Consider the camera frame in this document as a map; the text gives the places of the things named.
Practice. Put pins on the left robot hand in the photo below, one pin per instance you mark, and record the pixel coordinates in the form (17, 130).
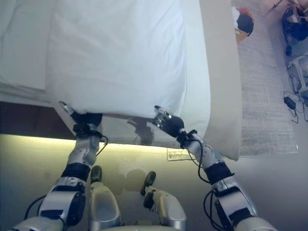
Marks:
(84, 120)

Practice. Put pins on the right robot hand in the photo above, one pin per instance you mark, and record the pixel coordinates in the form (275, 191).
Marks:
(173, 125)

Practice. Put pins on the white duvet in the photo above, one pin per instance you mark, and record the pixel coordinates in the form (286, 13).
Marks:
(120, 60)

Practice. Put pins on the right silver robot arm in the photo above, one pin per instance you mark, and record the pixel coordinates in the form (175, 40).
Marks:
(228, 192)

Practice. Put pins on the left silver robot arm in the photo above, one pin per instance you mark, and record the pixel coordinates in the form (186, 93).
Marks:
(65, 192)

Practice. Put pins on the left black robot foot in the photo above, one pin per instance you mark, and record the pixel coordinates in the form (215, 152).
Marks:
(96, 173)

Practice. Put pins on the black robot foot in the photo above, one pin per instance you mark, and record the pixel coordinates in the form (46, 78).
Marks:
(149, 180)
(96, 173)

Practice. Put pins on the right black robot foot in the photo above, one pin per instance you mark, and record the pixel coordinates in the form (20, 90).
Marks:
(149, 180)

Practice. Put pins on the right silver robot leg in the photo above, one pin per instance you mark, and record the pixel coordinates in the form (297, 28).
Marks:
(168, 209)

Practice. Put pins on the grey floor rug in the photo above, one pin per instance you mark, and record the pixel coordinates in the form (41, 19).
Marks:
(262, 96)

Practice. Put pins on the wicker basket with clothes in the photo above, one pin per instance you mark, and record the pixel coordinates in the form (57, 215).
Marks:
(244, 24)

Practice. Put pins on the black equipment pile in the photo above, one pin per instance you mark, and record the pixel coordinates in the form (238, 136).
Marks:
(296, 26)

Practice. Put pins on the brown bed frame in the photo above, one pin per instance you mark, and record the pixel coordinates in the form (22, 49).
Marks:
(31, 120)

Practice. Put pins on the metal frame stand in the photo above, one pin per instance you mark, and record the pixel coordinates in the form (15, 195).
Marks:
(299, 72)

